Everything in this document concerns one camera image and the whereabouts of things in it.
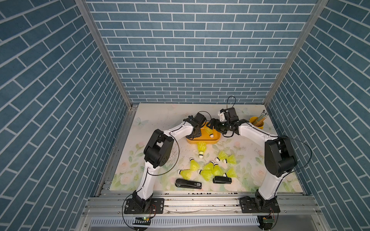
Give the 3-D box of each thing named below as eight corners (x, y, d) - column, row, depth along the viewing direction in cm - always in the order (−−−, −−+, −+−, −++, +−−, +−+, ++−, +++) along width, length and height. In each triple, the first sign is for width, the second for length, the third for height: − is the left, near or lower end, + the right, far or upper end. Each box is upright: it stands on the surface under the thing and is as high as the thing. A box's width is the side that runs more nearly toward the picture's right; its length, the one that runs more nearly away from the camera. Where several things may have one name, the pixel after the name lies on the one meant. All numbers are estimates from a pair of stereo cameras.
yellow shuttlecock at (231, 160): (223, 164, 90) (224, 162, 87) (222, 157, 93) (223, 154, 90) (234, 164, 90) (236, 162, 87) (233, 157, 93) (234, 154, 90)
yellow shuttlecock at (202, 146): (197, 158, 92) (197, 154, 88) (197, 145, 98) (197, 141, 94) (206, 158, 92) (207, 154, 88) (205, 145, 98) (206, 141, 94)
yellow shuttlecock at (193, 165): (189, 171, 88) (189, 169, 86) (189, 159, 93) (189, 157, 91) (199, 171, 88) (199, 169, 86) (199, 159, 93) (199, 157, 91)
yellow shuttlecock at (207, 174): (197, 172, 87) (197, 171, 86) (203, 165, 90) (203, 164, 88) (208, 182, 83) (209, 181, 82) (214, 175, 86) (215, 174, 84)
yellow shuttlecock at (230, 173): (223, 178, 85) (224, 175, 81) (222, 170, 88) (223, 167, 84) (235, 178, 85) (237, 175, 81) (233, 170, 88) (235, 167, 84)
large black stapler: (175, 186, 82) (175, 184, 77) (176, 180, 84) (176, 177, 80) (201, 189, 81) (201, 186, 77) (201, 182, 83) (201, 179, 79)
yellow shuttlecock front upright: (212, 176, 85) (213, 175, 84) (211, 165, 90) (212, 163, 88) (223, 176, 85) (224, 175, 84) (221, 165, 90) (222, 163, 88)
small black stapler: (212, 184, 83) (213, 182, 81) (212, 178, 85) (213, 176, 83) (231, 184, 83) (232, 182, 81) (230, 178, 85) (231, 176, 83)
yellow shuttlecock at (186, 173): (177, 180, 84) (177, 178, 82) (178, 170, 88) (178, 169, 86) (191, 180, 84) (191, 178, 82) (191, 170, 88) (191, 169, 86)
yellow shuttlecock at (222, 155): (217, 163, 91) (218, 160, 87) (213, 157, 94) (214, 154, 90) (226, 158, 93) (228, 155, 90) (222, 152, 96) (223, 149, 92)
